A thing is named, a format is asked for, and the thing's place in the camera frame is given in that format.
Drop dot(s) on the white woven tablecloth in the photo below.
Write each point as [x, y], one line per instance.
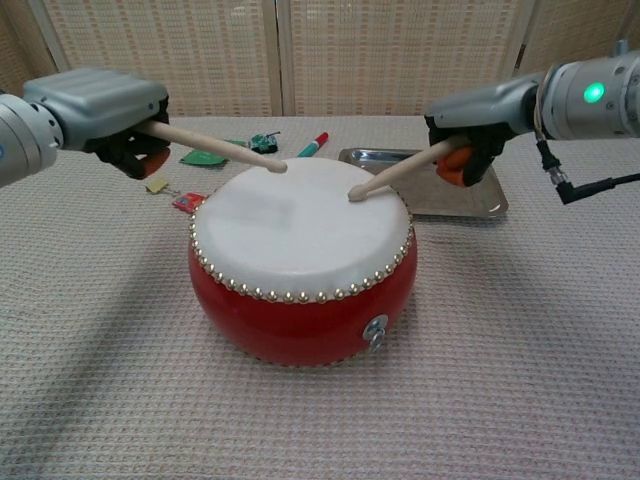
[100, 350]

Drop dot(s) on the green marker with red cap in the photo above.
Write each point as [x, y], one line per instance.
[312, 146]

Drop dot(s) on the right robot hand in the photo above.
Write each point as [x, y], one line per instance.
[490, 107]

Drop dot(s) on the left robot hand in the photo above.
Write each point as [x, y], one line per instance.
[100, 105]

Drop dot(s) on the green circuit board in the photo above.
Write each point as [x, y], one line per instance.
[200, 158]

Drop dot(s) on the red candy packet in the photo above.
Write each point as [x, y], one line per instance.
[189, 201]

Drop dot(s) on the woven folding screen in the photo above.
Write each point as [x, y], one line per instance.
[220, 55]

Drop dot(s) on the red drum with white skin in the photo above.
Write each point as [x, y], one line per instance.
[300, 310]

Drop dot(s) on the tan binder clip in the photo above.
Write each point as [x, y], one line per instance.
[156, 185]

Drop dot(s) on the wooden drumstick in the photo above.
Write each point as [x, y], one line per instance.
[220, 146]
[400, 170]

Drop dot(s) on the stainless steel tray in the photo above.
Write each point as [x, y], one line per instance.
[460, 200]

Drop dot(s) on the small green toy tank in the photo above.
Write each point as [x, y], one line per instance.
[261, 144]

